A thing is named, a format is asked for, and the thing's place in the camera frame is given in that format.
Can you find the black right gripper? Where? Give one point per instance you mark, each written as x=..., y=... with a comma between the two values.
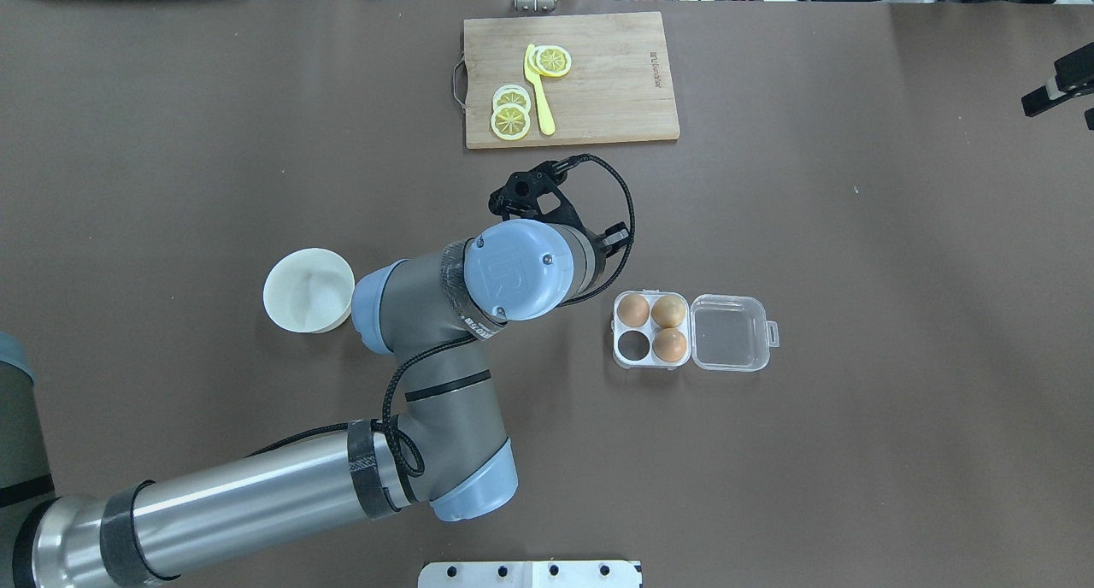
x=1057, y=91

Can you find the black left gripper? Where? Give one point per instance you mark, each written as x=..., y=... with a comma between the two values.
x=612, y=238

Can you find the brown egg from bowl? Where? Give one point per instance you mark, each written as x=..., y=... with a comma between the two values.
x=633, y=310

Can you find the clear plastic egg box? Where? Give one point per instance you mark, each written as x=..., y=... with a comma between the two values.
x=729, y=334

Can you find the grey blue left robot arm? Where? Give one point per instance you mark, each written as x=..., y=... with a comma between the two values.
x=439, y=439

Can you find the brown egg back cell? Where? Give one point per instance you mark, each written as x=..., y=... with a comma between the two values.
x=669, y=311

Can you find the brown egg cell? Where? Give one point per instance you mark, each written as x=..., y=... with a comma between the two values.
x=671, y=345
x=669, y=311

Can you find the brown egg front cell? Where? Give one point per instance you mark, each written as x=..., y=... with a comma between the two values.
x=671, y=345

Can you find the bamboo cutting board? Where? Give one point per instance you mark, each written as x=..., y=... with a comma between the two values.
x=619, y=88

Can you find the yellow plastic knife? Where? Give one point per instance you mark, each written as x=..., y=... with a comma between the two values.
x=534, y=75

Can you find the lemon slice by knife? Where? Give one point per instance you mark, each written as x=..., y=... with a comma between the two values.
x=551, y=60

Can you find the white ceramic bowl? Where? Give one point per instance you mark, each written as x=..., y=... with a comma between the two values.
x=309, y=290

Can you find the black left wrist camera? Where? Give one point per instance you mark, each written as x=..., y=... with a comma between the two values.
x=536, y=195

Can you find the lemon slice near handle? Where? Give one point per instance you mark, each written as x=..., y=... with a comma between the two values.
x=510, y=122

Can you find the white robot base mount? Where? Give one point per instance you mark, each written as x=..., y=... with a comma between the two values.
x=541, y=573

